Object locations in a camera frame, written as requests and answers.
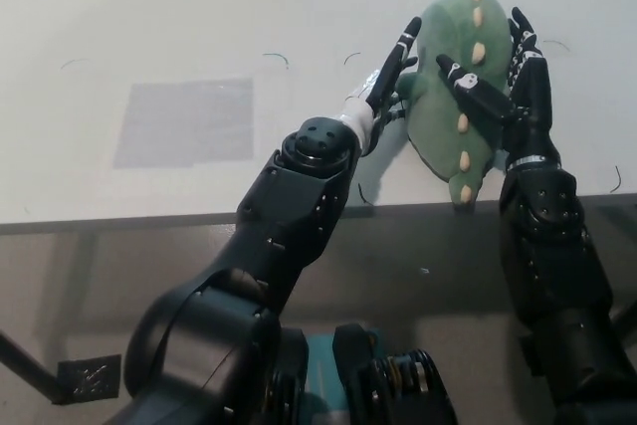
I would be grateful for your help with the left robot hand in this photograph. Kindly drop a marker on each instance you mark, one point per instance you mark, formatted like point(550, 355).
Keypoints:
point(385, 79)

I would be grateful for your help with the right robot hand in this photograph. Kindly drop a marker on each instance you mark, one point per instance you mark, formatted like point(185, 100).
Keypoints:
point(532, 96)

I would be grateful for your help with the green plush dinosaur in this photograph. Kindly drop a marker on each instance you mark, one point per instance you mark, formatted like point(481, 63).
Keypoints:
point(448, 32)

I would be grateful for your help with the grey tape patch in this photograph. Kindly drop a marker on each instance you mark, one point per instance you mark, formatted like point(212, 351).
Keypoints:
point(184, 121)

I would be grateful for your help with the black and teal robot torso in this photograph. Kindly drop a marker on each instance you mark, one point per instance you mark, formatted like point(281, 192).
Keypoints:
point(378, 375)

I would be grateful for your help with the black floor tape patch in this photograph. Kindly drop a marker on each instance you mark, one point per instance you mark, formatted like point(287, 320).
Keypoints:
point(89, 379)

